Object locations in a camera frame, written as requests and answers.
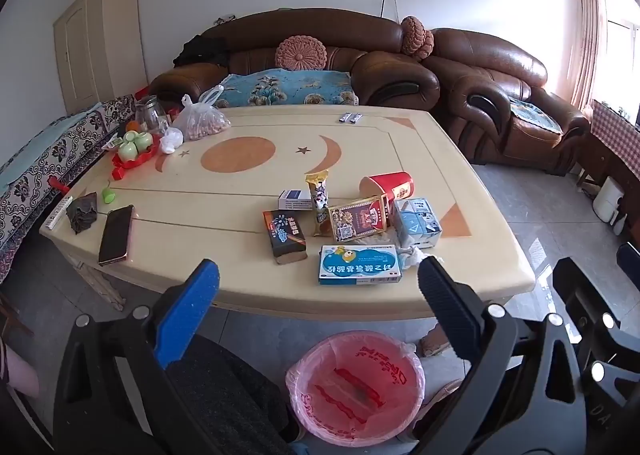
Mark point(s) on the black cigarette box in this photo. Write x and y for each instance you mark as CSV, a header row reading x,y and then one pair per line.
x,y
285,235

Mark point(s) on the white round appliance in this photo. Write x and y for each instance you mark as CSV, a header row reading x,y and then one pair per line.
x,y
607,197

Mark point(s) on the wooden cabinet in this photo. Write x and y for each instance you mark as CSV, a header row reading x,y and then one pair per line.
x,y
595,160

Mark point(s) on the small white plastic bag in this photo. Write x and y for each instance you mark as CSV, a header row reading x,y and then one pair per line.
x,y
171,140

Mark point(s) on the green tea cup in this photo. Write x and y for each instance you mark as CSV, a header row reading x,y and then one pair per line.
x,y
131,136
145,141
127,150

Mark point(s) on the small green cup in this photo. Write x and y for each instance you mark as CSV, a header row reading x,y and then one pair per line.
x,y
107,195

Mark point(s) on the black clothing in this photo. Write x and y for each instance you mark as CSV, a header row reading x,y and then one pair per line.
x,y
200,50

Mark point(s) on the round pink cushion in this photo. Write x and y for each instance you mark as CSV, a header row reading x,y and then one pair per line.
x,y
301,52

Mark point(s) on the dark blue box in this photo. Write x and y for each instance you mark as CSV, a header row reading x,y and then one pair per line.
x,y
629,260

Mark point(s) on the green white packet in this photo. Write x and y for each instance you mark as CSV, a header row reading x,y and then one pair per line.
x,y
112,143

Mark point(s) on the pink-lined trash bin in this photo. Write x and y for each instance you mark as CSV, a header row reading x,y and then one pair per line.
x,y
310,395

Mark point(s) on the cream wardrobe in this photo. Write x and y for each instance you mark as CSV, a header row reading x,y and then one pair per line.
x,y
100,45

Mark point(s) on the white remote control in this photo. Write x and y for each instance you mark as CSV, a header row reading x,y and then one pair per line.
x,y
59,211

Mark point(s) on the red gold card box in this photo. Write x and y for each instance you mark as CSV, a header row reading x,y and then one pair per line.
x,y
357,220

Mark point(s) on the plastic bag of peanuts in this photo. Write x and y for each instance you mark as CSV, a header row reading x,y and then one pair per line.
x,y
202,122

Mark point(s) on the white bottle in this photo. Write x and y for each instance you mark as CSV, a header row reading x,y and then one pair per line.
x,y
620,225

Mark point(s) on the white blue cigarette box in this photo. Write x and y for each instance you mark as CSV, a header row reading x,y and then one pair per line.
x,y
295,199

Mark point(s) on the dark grey crumpled pouch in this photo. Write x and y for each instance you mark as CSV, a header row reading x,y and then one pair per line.
x,y
81,212

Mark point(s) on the red paper cup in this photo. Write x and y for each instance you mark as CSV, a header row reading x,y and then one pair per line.
x,y
387,185

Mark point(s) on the red plastic tray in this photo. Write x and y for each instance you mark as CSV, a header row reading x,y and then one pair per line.
x,y
131,166

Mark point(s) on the orange fruit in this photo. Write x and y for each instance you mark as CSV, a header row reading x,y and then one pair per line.
x,y
132,126

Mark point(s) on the beige shoe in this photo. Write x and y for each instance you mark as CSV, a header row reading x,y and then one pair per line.
x,y
440,400

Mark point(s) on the yellow snack wrapper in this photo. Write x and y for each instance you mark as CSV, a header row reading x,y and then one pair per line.
x,y
319,205

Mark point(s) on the teal cloth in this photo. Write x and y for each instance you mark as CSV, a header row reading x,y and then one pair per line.
x,y
40,140

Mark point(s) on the blue floral blanket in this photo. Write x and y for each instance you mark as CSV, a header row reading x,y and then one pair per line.
x,y
285,87

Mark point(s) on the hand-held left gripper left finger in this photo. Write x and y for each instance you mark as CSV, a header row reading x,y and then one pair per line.
x,y
187,305

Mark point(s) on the patterned floral bed cover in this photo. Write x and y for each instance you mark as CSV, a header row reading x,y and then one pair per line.
x,y
35,170

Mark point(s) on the blue seat cover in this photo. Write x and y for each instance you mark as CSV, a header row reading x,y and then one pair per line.
x,y
535,117

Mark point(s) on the red plastic object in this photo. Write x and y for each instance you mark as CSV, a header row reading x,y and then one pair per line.
x,y
57,185

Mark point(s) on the glass jar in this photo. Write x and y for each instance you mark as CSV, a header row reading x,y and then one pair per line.
x,y
150,115

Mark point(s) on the light blue carton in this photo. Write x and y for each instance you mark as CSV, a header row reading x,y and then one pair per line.
x,y
415,225

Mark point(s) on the red cloth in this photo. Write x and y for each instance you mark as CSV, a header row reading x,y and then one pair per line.
x,y
142,97

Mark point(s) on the brown leather sofa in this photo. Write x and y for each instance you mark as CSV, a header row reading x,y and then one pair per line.
x,y
325,27

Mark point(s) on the white tissue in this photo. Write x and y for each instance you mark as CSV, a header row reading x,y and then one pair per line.
x,y
412,257

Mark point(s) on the blue medicine box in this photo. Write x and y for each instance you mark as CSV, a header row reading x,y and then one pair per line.
x,y
357,265

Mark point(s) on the window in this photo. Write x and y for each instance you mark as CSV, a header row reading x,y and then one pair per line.
x,y
622,35

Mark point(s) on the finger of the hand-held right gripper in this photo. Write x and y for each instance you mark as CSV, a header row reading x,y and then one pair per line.
x,y
590,300
607,365

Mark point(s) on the black smartphone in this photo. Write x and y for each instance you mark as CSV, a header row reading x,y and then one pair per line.
x,y
116,235

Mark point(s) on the pink knitted cushion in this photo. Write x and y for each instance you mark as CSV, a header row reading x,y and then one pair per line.
x,y
411,32
426,45

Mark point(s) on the red checkered tablecloth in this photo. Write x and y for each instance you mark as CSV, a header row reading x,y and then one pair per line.
x,y
615,135

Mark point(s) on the pink curtain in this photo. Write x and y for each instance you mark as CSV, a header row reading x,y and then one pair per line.
x,y
590,35

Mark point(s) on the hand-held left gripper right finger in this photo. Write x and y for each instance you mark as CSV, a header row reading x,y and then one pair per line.
x,y
450,305

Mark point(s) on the brown leather armchair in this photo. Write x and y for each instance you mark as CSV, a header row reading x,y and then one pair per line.
x,y
480,60

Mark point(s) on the cream wooden table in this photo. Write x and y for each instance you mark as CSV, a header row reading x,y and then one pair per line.
x,y
240,205

